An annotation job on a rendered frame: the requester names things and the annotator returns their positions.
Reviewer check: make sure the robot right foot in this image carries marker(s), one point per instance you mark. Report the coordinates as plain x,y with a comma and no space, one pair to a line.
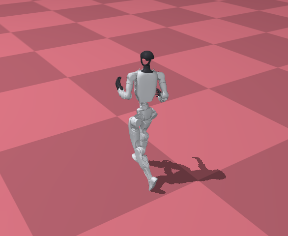
134,157

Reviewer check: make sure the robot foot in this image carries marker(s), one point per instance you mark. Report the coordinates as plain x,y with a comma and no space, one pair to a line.
134,157
152,182

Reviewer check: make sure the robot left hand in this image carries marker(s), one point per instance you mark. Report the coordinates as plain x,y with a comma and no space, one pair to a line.
118,84

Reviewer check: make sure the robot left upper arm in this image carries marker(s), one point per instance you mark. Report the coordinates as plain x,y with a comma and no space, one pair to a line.
129,84

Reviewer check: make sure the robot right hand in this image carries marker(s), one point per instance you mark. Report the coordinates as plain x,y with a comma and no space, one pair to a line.
158,92

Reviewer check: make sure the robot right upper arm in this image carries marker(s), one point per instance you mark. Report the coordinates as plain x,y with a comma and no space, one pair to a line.
162,84

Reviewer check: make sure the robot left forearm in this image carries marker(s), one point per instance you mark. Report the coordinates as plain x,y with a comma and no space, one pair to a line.
122,93

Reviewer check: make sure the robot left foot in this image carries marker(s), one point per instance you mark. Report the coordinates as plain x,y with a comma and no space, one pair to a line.
152,182

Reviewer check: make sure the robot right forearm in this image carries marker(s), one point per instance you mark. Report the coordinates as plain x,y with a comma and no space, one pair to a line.
162,100

